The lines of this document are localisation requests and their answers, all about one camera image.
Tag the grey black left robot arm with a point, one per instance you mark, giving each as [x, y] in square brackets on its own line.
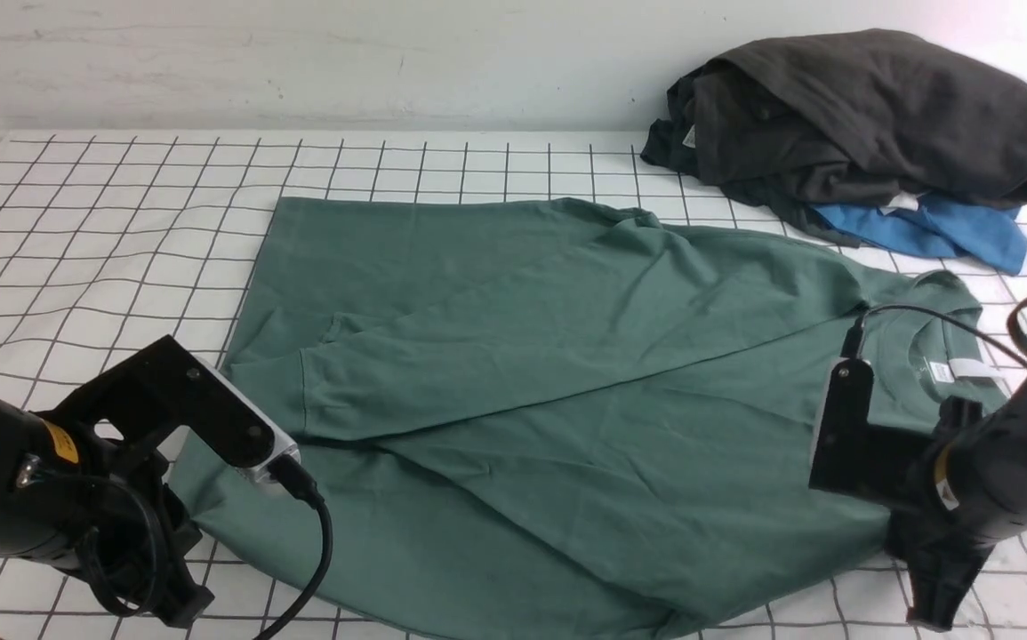
[35, 524]

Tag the green long-sleeve shirt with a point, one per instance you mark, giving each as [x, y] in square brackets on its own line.
[558, 420]

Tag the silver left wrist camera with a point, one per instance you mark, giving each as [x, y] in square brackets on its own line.
[239, 432]

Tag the white grid-pattern table cloth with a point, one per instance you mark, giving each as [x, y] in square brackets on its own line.
[108, 239]

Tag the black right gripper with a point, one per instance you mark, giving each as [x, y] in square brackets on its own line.
[944, 525]

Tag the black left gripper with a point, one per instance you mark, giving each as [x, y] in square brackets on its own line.
[131, 551]

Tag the blue crumpled garment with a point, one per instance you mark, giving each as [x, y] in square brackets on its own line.
[935, 227]

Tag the dark grey crumpled garment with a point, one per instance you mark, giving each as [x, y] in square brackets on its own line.
[858, 118]

